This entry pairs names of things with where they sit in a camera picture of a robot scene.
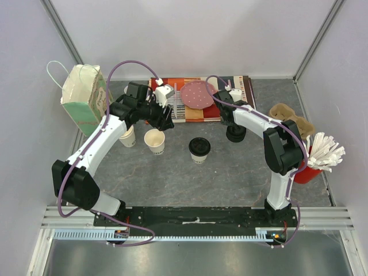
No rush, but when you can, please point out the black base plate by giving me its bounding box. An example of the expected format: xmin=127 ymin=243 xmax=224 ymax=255
xmin=94 ymin=206 xmax=297 ymax=229

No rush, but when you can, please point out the black coffee cup lid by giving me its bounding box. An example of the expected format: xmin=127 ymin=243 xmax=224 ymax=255
xmin=189 ymin=137 xmax=210 ymax=157

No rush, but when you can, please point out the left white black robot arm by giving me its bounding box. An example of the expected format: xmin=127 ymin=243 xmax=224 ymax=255
xmin=52 ymin=82 xmax=175 ymax=226

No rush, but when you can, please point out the pink dotted plate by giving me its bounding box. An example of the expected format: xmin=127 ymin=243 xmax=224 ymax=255
xmin=180 ymin=80 xmax=217 ymax=110

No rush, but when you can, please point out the colourful patchwork placemat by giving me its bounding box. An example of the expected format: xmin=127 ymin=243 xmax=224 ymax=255
xmin=162 ymin=76 xmax=256 ymax=123

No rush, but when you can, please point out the red straw holder cup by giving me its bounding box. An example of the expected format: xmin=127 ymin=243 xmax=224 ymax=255
xmin=294 ymin=166 xmax=322 ymax=184

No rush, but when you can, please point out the cardboard cup carrier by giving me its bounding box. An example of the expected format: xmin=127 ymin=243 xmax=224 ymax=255
xmin=269 ymin=103 xmax=316 ymax=140

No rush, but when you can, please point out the green paper gift bag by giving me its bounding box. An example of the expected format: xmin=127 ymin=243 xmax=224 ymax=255
xmin=49 ymin=60 xmax=113 ymax=136

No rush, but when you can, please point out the white paper cup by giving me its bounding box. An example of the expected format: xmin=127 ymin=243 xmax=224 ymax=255
xmin=189 ymin=137 xmax=210 ymax=164
xmin=144 ymin=129 xmax=166 ymax=155
xmin=119 ymin=125 xmax=136 ymax=148

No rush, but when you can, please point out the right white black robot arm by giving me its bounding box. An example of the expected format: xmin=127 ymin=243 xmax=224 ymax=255
xmin=213 ymin=90 xmax=308 ymax=227

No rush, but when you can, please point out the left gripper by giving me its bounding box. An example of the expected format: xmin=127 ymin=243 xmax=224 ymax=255
xmin=138 ymin=95 xmax=174 ymax=132

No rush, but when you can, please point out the white wrapped straws bundle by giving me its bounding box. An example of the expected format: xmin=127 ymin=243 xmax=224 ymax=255
xmin=304 ymin=132 xmax=346 ymax=173

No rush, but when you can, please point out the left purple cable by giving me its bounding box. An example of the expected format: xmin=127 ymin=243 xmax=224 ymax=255
xmin=57 ymin=59 xmax=163 ymax=248

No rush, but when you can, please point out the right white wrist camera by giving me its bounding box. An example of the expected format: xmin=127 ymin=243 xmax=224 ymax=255
xmin=225 ymin=81 xmax=242 ymax=102

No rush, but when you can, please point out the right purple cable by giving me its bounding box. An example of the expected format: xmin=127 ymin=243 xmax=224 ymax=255
xmin=205 ymin=75 xmax=310 ymax=250

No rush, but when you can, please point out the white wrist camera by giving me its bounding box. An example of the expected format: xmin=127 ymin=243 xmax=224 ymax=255
xmin=154 ymin=78 xmax=175 ymax=107
xmin=225 ymin=81 xmax=242 ymax=102

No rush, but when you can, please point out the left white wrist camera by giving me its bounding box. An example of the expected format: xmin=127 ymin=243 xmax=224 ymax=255
xmin=154 ymin=78 xmax=175 ymax=107

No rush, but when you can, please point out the purple cable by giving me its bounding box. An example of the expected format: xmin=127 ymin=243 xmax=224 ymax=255
xmin=57 ymin=59 xmax=163 ymax=248
xmin=205 ymin=75 xmax=310 ymax=250

